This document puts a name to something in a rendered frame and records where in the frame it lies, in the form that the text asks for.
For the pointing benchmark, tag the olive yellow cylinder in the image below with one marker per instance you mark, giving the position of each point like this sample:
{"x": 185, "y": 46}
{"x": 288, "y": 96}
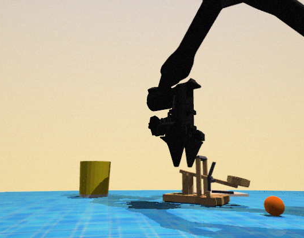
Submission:
{"x": 94, "y": 178}

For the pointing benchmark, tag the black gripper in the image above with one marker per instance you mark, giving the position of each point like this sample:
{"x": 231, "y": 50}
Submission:
{"x": 181, "y": 133}

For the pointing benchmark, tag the wooden catapult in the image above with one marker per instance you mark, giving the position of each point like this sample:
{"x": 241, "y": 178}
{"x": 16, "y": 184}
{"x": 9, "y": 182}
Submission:
{"x": 188, "y": 195}

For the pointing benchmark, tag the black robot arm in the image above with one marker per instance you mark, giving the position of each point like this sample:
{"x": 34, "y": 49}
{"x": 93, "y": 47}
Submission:
{"x": 178, "y": 66}

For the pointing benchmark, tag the orange ball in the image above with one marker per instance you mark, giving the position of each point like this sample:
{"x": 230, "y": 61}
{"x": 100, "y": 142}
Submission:
{"x": 274, "y": 205}

